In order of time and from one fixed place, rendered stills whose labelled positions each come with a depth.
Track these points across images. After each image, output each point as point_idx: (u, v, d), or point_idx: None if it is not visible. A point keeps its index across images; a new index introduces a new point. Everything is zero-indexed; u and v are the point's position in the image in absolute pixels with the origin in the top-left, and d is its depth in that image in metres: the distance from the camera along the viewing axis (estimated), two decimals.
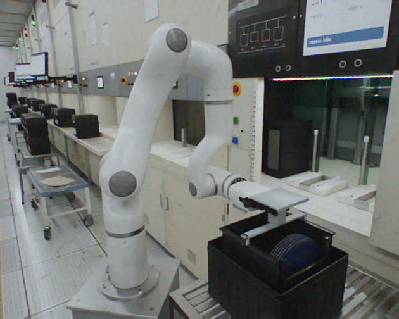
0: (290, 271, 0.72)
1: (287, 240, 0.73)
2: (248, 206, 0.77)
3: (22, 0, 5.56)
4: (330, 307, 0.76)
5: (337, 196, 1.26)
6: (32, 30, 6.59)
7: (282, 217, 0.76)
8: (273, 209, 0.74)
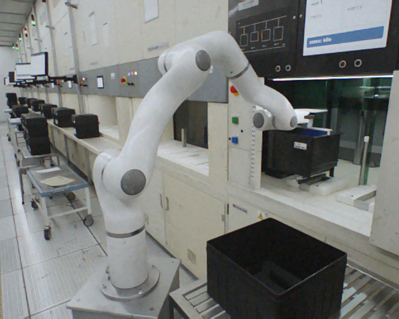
0: None
1: (316, 131, 1.33)
2: (313, 116, 1.23)
3: (22, 0, 5.56)
4: (329, 307, 0.76)
5: (337, 196, 1.26)
6: (32, 30, 6.59)
7: None
8: (313, 115, 1.29)
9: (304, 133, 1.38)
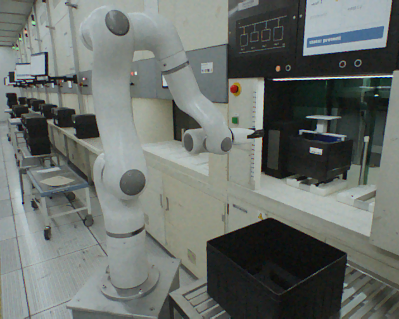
0: None
1: None
2: (259, 136, 1.06)
3: (22, 0, 5.56)
4: (329, 307, 0.76)
5: (337, 196, 1.26)
6: (32, 30, 6.59)
7: None
8: (263, 133, 1.12)
9: (318, 138, 1.45)
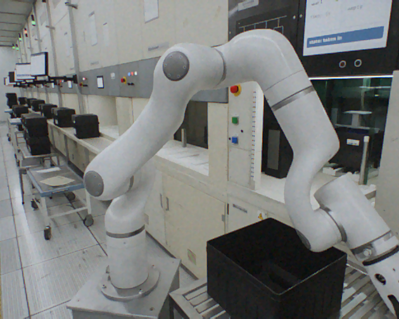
0: None
1: (363, 130, 1.58)
2: None
3: (22, 0, 5.56)
4: (329, 307, 0.76)
5: None
6: (32, 30, 6.59)
7: None
8: None
9: (351, 131, 1.63)
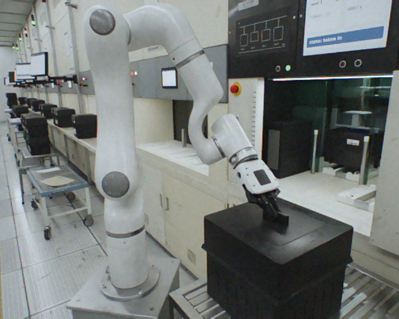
0: None
1: (363, 130, 1.58)
2: (278, 193, 0.82)
3: (22, 0, 5.56)
4: (329, 307, 0.76)
5: (337, 196, 1.26)
6: (32, 30, 6.59)
7: None
8: None
9: (351, 131, 1.63)
